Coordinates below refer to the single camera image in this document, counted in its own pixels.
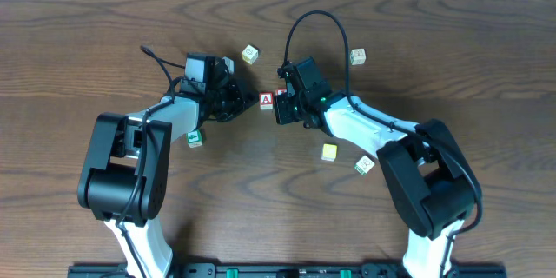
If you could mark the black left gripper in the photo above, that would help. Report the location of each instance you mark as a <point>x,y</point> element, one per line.
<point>228,99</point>

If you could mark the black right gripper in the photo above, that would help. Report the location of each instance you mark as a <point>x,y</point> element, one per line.
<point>284,110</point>

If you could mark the red letter I block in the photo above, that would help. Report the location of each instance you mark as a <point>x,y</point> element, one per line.
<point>279,92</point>

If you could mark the red letter A block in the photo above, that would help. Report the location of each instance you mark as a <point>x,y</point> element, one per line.
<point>266,101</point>

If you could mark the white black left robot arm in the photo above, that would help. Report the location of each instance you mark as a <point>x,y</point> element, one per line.
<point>125,171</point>

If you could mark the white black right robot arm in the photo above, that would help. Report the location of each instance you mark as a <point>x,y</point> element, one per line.
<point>433,188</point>

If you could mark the green picture wooden block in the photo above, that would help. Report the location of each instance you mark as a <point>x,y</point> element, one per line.
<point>194,138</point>

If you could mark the yellow O wooden block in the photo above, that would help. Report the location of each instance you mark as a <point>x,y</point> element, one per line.
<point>250,54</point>

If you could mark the plain picture wooden block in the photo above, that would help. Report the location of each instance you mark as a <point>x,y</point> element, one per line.
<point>357,57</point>

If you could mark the green R wooden block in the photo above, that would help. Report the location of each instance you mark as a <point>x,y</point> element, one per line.
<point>364,165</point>

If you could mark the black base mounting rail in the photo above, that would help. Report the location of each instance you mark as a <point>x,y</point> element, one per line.
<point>210,270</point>

